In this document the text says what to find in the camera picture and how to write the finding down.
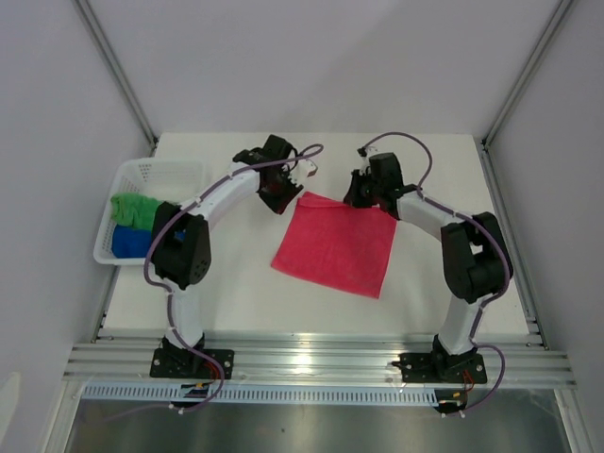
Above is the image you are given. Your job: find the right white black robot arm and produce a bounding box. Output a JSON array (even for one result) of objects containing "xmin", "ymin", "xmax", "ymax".
[{"xmin": 344, "ymin": 146, "xmax": 513, "ymax": 381}]

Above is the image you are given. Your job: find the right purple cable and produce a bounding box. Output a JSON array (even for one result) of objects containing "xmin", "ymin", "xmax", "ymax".
[{"xmin": 357, "ymin": 131, "xmax": 514, "ymax": 416}]

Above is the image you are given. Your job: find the aluminium frame post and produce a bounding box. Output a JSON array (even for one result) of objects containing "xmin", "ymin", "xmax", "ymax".
[
  {"xmin": 72, "ymin": 0, "xmax": 159, "ymax": 151},
  {"xmin": 480, "ymin": 0, "xmax": 579, "ymax": 147}
]

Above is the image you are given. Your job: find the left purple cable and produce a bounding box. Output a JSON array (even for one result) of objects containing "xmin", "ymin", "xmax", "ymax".
[{"xmin": 108, "ymin": 143, "xmax": 326, "ymax": 421}]

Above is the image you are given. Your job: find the white slotted cable duct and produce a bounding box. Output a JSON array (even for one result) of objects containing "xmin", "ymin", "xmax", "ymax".
[{"xmin": 82, "ymin": 382, "xmax": 438, "ymax": 407}]

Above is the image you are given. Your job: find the white plastic basket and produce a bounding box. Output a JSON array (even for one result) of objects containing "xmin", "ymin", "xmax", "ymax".
[{"xmin": 92, "ymin": 158, "xmax": 209, "ymax": 266}]

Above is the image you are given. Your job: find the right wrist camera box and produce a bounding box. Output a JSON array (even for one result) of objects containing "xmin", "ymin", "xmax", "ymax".
[{"xmin": 357, "ymin": 146, "xmax": 375, "ymax": 175}]

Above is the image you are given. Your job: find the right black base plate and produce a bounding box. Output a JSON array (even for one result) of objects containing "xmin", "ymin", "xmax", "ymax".
[{"xmin": 391, "ymin": 351, "xmax": 488, "ymax": 384}]

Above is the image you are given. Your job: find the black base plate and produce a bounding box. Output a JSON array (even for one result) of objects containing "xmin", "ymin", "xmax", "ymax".
[
  {"xmin": 149, "ymin": 344, "xmax": 235, "ymax": 380},
  {"xmin": 391, "ymin": 351, "xmax": 488, "ymax": 384}
]

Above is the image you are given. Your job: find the right aluminium frame post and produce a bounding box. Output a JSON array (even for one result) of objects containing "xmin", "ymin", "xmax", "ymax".
[{"xmin": 480, "ymin": 0, "xmax": 579, "ymax": 147}]

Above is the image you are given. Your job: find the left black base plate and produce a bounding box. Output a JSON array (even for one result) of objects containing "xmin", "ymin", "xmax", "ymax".
[{"xmin": 149, "ymin": 344, "xmax": 235, "ymax": 380}]

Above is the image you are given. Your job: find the green microfiber towel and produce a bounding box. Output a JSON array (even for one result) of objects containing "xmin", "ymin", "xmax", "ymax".
[{"xmin": 109, "ymin": 193, "xmax": 162, "ymax": 231}]

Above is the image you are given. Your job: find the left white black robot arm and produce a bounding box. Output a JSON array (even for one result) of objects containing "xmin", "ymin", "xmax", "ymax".
[{"xmin": 143, "ymin": 135, "xmax": 316, "ymax": 379}]

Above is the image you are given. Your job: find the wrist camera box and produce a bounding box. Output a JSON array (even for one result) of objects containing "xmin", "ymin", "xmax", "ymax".
[
  {"xmin": 357, "ymin": 146, "xmax": 375, "ymax": 175},
  {"xmin": 292, "ymin": 159, "xmax": 318, "ymax": 185}
]

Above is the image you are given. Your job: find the left aluminium frame post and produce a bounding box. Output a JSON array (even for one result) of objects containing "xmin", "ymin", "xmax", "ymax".
[{"xmin": 72, "ymin": 0, "xmax": 159, "ymax": 151}]

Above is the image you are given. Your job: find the aluminium extrusion rail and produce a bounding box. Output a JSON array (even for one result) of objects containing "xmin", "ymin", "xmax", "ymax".
[{"xmin": 63, "ymin": 331, "xmax": 577, "ymax": 389}]

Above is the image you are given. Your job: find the blue microfiber towel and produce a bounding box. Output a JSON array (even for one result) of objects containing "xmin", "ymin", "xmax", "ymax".
[{"xmin": 111, "ymin": 226, "xmax": 152, "ymax": 259}]

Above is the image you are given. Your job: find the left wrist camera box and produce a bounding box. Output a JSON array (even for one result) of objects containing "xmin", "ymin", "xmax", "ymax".
[{"xmin": 292, "ymin": 159, "xmax": 318, "ymax": 185}]

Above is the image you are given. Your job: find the pink microfiber towel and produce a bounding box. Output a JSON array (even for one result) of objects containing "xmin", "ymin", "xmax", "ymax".
[{"xmin": 271, "ymin": 192, "xmax": 396, "ymax": 299}]

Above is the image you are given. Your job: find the purple cable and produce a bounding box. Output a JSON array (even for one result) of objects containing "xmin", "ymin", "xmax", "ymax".
[
  {"xmin": 108, "ymin": 143, "xmax": 326, "ymax": 421},
  {"xmin": 357, "ymin": 131, "xmax": 514, "ymax": 416}
]

